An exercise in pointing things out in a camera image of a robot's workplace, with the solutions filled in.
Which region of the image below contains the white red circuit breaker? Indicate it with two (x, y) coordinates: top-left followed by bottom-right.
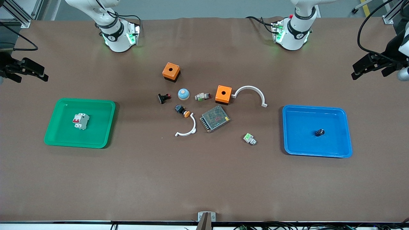
(72, 113), (90, 130)

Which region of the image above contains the green plastic tray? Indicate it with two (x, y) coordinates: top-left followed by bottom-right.
(44, 98), (116, 149)

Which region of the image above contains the blue plastic tray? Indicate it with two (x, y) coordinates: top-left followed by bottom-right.
(282, 105), (353, 158)

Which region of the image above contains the orange black button box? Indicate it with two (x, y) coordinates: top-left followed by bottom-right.
(215, 85), (233, 105)
(162, 62), (181, 83)

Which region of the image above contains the black orange push button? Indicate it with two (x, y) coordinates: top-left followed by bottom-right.
(174, 104), (191, 118)

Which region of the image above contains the metal mesh power supply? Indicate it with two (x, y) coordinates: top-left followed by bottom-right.
(199, 105), (231, 133)

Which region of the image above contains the brown table mat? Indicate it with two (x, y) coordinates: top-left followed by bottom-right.
(0, 17), (409, 223)

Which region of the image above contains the aluminium frame profile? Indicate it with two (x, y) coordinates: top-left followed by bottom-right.
(382, 0), (409, 25)
(0, 0), (43, 28)

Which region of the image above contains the black base cable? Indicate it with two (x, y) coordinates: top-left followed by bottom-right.
(245, 16), (279, 34)
(95, 0), (143, 30)

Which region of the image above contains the large white curved bracket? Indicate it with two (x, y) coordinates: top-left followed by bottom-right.
(231, 85), (268, 108)

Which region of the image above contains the small white curved bracket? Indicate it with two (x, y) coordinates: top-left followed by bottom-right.
(174, 114), (197, 137)

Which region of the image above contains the grey metal table bracket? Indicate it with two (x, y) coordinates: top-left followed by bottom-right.
(197, 211), (216, 230)

